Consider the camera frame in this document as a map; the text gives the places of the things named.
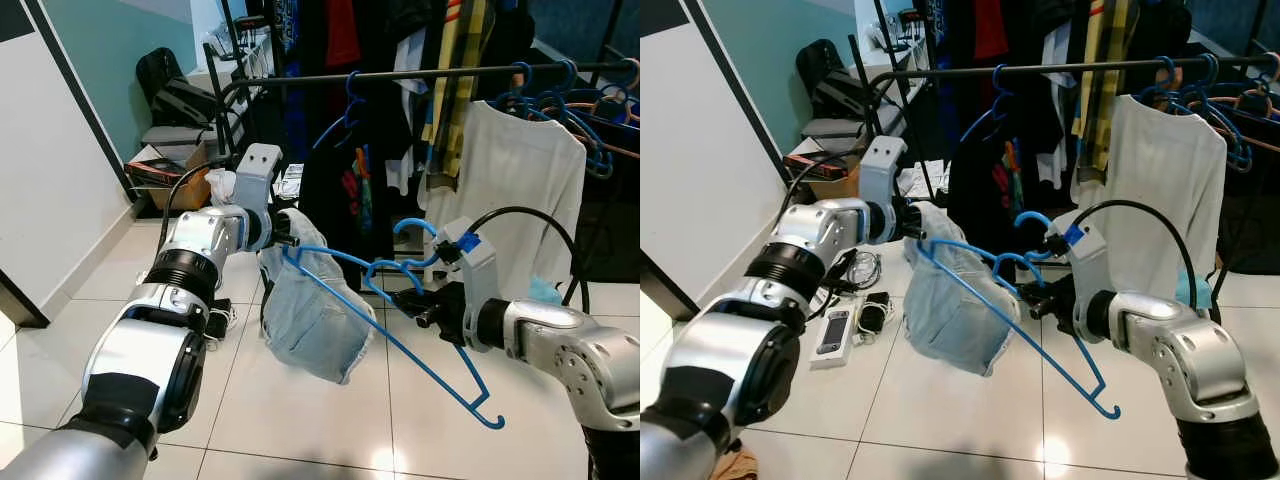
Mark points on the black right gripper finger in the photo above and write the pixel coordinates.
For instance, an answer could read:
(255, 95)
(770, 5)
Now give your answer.
(1024, 298)
(408, 300)

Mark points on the blue plastic hanger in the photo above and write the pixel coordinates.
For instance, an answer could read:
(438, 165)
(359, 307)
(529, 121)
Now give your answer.
(590, 150)
(1050, 358)
(1235, 150)
(440, 377)
(352, 85)
(1000, 80)

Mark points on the light denim jacket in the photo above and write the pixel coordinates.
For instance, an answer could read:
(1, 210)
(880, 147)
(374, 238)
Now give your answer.
(310, 320)
(960, 310)

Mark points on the salmon plastic hanger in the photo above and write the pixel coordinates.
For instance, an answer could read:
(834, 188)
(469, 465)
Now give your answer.
(610, 145)
(1255, 100)

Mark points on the white plastic bag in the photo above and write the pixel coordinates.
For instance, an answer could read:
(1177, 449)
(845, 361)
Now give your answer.
(920, 180)
(222, 187)

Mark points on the black printed t-shirt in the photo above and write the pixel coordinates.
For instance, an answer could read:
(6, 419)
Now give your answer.
(330, 200)
(975, 190)

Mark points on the clear round case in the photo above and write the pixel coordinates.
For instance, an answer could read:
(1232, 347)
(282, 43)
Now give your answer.
(860, 272)

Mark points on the cardboard box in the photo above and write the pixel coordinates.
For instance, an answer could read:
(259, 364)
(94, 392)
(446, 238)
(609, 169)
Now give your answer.
(845, 188)
(185, 190)

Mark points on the light blue cloth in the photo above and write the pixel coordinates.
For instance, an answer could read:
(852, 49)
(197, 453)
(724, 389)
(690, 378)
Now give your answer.
(545, 290)
(1195, 290)

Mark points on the red black flat box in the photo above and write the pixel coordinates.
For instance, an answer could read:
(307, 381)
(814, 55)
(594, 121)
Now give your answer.
(815, 165)
(155, 172)

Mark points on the white game console box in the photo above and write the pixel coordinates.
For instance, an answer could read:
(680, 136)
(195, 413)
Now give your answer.
(835, 338)

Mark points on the black metal clothes rack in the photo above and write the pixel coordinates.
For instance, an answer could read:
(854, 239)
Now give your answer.
(300, 77)
(940, 70)

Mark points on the black backpack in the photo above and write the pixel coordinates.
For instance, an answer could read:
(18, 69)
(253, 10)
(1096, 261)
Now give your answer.
(835, 80)
(175, 85)

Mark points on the white t-shirt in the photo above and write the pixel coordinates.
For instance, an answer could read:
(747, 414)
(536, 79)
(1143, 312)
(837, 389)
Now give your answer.
(1160, 170)
(520, 170)

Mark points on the red hanging garment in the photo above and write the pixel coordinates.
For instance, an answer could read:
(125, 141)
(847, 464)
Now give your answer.
(992, 30)
(342, 35)

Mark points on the yellow plaid shirt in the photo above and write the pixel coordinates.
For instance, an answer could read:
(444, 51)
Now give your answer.
(1105, 80)
(455, 90)

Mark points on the tan cloth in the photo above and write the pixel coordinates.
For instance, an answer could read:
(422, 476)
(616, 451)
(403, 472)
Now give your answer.
(738, 465)

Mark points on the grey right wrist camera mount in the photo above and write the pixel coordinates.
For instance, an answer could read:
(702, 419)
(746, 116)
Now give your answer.
(478, 280)
(1090, 270)

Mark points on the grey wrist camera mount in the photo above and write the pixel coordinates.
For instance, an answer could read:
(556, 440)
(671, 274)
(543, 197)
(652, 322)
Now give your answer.
(1090, 270)
(258, 180)
(882, 170)
(478, 280)

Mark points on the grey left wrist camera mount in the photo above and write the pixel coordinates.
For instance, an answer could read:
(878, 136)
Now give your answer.
(882, 170)
(258, 180)

